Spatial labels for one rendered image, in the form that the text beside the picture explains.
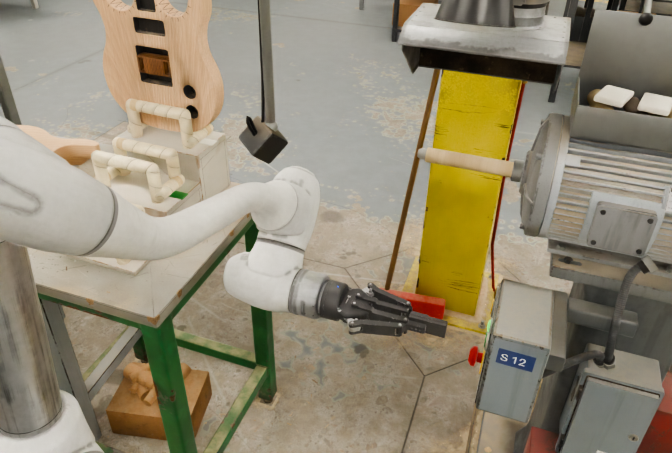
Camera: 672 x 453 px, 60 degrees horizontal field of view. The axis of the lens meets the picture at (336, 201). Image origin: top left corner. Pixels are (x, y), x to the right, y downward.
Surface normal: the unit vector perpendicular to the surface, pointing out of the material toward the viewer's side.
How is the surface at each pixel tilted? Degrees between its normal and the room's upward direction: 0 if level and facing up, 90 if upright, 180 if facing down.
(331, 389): 0
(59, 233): 102
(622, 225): 90
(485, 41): 38
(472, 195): 90
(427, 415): 0
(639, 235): 90
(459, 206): 90
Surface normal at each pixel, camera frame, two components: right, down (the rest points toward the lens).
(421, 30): -0.20, -0.35
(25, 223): 0.50, 0.61
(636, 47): -0.34, 0.51
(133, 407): 0.01, -0.84
